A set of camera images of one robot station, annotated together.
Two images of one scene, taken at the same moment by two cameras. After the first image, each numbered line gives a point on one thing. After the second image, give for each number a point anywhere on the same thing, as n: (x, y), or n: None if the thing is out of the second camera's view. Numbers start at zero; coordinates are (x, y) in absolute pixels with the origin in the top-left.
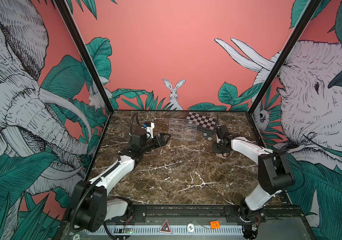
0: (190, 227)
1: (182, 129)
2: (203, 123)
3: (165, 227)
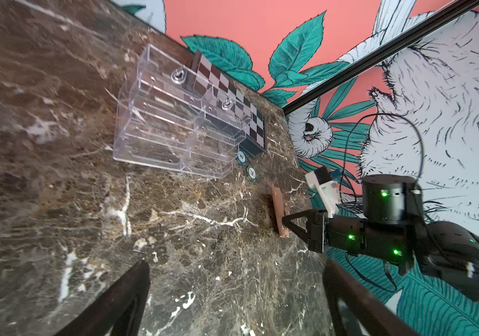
0: None
1: (168, 115)
2: (223, 103)
3: None
